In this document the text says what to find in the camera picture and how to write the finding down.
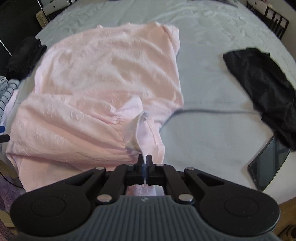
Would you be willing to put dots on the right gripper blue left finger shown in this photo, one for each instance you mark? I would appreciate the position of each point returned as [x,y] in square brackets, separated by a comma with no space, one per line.
[118,180]

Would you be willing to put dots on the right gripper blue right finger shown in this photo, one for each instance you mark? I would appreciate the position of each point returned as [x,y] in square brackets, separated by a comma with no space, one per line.
[169,179]

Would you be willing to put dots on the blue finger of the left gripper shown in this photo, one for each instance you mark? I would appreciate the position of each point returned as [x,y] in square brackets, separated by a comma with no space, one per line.
[3,137]

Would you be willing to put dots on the pink embossed garment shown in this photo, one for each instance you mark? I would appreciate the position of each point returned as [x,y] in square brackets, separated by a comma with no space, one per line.
[100,99]

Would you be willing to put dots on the grey striped folded clothes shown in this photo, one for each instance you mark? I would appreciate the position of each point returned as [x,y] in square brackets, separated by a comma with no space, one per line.
[7,89]

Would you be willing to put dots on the folded black clothes pile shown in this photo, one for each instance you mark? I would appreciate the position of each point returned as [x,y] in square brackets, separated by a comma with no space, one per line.
[24,58]

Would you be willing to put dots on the folded light pink cloth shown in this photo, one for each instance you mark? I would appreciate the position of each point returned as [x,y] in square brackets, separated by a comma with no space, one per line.
[9,106]

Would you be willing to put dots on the grey bed sheet mattress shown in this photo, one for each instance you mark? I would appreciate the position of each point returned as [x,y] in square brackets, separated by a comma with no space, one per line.
[217,130]

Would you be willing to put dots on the black smartphone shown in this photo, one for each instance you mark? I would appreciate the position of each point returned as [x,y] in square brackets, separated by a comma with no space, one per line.
[267,163]

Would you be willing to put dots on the cream radiator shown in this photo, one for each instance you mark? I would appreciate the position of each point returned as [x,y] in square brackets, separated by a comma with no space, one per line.
[41,18]

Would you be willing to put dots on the white left nightstand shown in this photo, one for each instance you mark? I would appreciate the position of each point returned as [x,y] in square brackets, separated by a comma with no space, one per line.
[51,7]

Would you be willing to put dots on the small black garment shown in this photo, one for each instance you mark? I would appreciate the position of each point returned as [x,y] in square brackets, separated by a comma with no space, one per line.
[268,88]

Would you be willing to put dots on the right nightstand dark frame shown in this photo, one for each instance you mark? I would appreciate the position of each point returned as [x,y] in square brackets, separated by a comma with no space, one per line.
[275,21]

